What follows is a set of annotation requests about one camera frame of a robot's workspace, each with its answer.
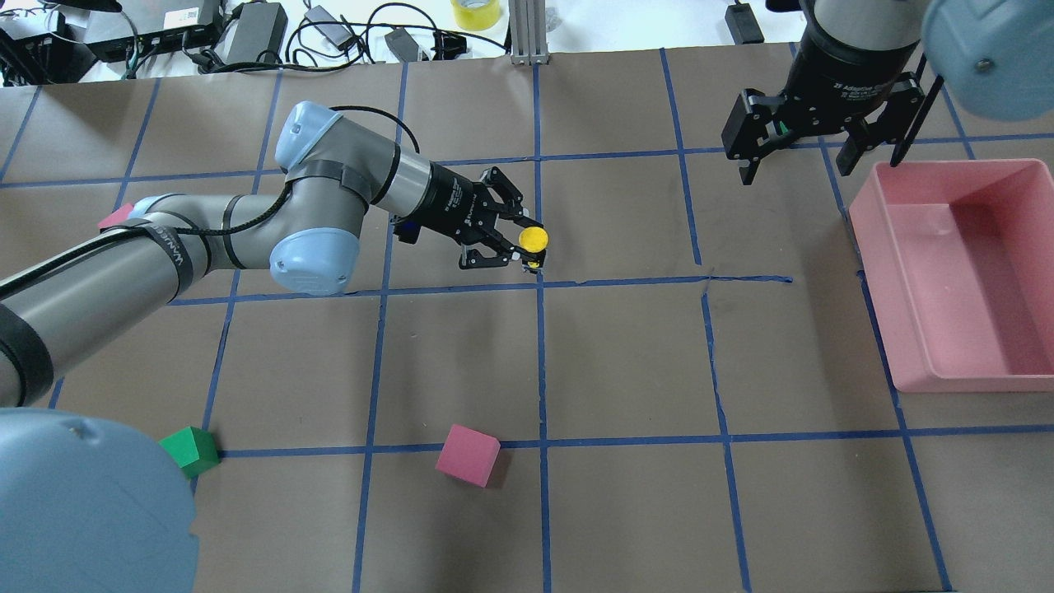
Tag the yellow push button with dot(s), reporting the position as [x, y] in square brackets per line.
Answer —
[532, 248]

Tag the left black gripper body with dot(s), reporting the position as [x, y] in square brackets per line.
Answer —
[451, 203]

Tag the yellow tape roll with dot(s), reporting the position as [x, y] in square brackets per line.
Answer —
[473, 15]

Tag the green cube near base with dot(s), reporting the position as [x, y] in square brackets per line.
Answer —
[193, 450]

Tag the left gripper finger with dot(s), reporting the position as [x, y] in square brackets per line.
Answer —
[530, 261]
[515, 213]

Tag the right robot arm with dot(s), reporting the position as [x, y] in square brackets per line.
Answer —
[995, 57]

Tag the pink plastic bin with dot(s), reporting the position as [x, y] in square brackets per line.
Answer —
[958, 256]

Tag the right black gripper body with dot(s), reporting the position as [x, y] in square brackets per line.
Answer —
[840, 74]

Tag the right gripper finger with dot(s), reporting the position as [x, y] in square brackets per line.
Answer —
[857, 144]
[748, 166]

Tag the large black power brick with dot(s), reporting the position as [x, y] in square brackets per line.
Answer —
[259, 28]

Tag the black power adapter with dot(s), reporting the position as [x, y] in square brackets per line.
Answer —
[742, 24]

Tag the aluminium frame post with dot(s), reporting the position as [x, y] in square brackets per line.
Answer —
[527, 24]

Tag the pink cube centre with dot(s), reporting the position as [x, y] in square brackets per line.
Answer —
[468, 455]

